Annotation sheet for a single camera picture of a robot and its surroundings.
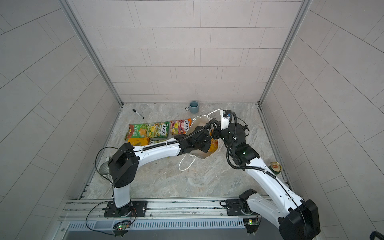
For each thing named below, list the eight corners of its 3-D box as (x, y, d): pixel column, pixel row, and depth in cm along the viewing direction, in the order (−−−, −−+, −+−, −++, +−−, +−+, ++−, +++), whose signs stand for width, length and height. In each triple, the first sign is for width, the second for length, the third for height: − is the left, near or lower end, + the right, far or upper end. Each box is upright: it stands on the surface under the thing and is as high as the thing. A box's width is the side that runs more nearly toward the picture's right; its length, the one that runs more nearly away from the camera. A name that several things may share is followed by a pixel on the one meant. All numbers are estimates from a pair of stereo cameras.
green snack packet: (145, 138, 99) (144, 135, 96) (149, 124, 106) (148, 121, 103) (168, 138, 99) (167, 135, 96) (170, 124, 106) (169, 121, 103)
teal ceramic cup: (189, 113, 113) (189, 107, 107) (189, 106, 117) (189, 100, 112) (198, 113, 113) (198, 107, 107) (198, 106, 117) (198, 100, 112)
